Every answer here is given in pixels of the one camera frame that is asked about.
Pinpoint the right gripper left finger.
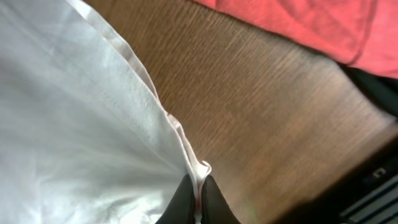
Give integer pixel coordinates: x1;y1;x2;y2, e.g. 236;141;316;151
156;175;195;224

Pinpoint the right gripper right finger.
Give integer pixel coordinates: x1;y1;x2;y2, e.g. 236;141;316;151
201;175;240;224

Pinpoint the white t-shirt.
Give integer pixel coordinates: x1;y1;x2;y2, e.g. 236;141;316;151
1;0;211;223

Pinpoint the dark object beyond table edge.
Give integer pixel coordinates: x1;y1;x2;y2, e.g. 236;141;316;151
273;136;397;224

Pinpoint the black garment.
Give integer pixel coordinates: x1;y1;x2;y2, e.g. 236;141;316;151
338;63;397;118

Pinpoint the red t-shirt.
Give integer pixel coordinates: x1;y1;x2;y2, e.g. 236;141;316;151
196;0;397;78

